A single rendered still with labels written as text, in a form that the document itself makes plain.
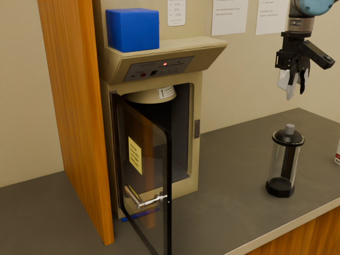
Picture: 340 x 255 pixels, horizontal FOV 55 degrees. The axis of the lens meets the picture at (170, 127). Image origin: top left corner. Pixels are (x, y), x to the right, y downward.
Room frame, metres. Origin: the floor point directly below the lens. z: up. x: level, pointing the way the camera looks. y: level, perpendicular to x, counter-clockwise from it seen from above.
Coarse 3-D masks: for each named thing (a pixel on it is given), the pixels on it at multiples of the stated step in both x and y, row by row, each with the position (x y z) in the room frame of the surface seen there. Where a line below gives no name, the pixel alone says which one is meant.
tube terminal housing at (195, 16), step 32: (96, 0) 0.89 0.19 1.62; (128, 0) 0.90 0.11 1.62; (160, 0) 0.94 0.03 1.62; (192, 0) 1.00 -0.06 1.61; (96, 32) 0.91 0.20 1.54; (160, 32) 0.94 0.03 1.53; (192, 32) 1.00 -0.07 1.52; (192, 96) 1.04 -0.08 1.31; (192, 128) 1.04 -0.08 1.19; (192, 160) 1.01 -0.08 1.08
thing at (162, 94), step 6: (150, 90) 0.96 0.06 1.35; (156, 90) 0.97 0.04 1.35; (162, 90) 0.98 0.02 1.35; (168, 90) 0.99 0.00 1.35; (174, 90) 1.02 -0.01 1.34; (126, 96) 0.99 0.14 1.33; (132, 96) 0.97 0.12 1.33; (138, 96) 0.96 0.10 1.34; (144, 96) 0.96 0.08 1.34; (150, 96) 0.96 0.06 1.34; (156, 96) 0.96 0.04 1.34; (162, 96) 0.97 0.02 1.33; (168, 96) 0.98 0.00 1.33; (174, 96) 1.00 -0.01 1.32; (138, 102) 0.95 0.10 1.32; (144, 102) 0.95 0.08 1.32; (150, 102) 0.95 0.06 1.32; (156, 102) 0.95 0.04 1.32; (162, 102) 0.96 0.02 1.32
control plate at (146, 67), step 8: (192, 56) 0.89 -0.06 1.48; (136, 64) 0.81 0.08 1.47; (144, 64) 0.82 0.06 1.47; (152, 64) 0.84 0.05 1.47; (160, 64) 0.85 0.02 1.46; (168, 64) 0.87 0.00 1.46; (176, 64) 0.89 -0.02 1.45; (184, 64) 0.91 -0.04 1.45; (128, 72) 0.82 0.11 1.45; (136, 72) 0.84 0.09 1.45; (144, 72) 0.85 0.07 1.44; (160, 72) 0.89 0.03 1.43; (168, 72) 0.91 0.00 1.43; (176, 72) 0.93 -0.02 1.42; (128, 80) 0.85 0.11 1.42
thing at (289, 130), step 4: (288, 124) 1.03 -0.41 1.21; (292, 124) 1.03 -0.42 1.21; (288, 128) 1.01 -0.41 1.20; (292, 128) 1.01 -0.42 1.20; (276, 132) 1.05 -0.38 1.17; (280, 132) 1.03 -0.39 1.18; (284, 132) 1.03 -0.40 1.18; (288, 132) 1.01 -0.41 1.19; (292, 132) 1.01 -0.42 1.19; (296, 132) 1.03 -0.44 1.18; (276, 136) 1.02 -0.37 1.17; (280, 136) 1.01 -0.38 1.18; (284, 136) 1.00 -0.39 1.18; (288, 136) 1.00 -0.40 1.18; (292, 136) 1.00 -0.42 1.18; (296, 136) 1.00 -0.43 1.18; (300, 136) 1.00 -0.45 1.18; (284, 140) 0.99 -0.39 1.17; (288, 140) 0.98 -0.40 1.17; (292, 140) 0.98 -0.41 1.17; (296, 140) 0.98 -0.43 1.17; (300, 140) 0.99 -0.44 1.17
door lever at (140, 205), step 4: (124, 188) 0.67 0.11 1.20; (128, 188) 0.66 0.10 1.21; (132, 188) 0.66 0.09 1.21; (128, 192) 0.65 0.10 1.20; (132, 192) 0.64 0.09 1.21; (136, 192) 0.64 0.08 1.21; (132, 196) 0.63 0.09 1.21; (136, 196) 0.62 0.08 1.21; (156, 196) 0.62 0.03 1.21; (136, 200) 0.61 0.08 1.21; (140, 200) 0.61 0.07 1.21; (148, 200) 0.61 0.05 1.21; (152, 200) 0.61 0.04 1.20; (156, 200) 0.62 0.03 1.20; (136, 204) 0.60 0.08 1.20; (140, 204) 0.60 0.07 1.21; (144, 204) 0.60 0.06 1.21; (148, 204) 0.60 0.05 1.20; (140, 208) 0.59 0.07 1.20
